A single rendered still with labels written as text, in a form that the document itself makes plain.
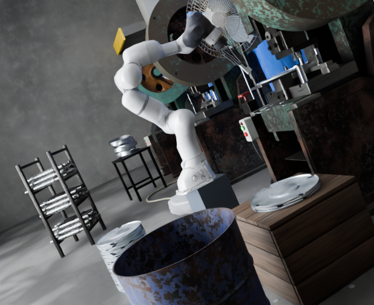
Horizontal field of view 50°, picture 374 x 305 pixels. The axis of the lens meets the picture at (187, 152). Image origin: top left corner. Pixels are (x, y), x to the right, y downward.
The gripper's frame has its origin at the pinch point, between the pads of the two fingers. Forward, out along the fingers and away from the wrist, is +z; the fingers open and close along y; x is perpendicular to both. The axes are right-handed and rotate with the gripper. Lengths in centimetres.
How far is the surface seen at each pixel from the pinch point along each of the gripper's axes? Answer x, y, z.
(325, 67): 18.1, 24.3, 25.9
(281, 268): -74, 64, 45
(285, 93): 3.1, 5.2, 24.4
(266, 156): -21, -21, 48
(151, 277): -101, 88, -1
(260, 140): -16.7, -21.1, 38.7
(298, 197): -50, 63, 34
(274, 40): 20.3, 4.0, 1.9
